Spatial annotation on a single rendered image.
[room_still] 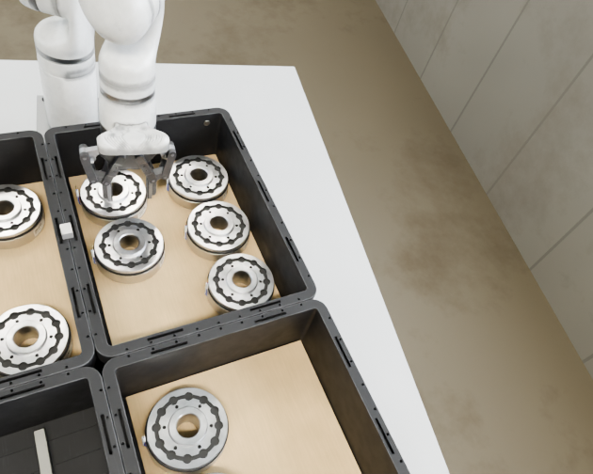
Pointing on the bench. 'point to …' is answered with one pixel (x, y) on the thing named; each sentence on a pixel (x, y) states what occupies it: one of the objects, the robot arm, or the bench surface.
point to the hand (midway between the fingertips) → (129, 190)
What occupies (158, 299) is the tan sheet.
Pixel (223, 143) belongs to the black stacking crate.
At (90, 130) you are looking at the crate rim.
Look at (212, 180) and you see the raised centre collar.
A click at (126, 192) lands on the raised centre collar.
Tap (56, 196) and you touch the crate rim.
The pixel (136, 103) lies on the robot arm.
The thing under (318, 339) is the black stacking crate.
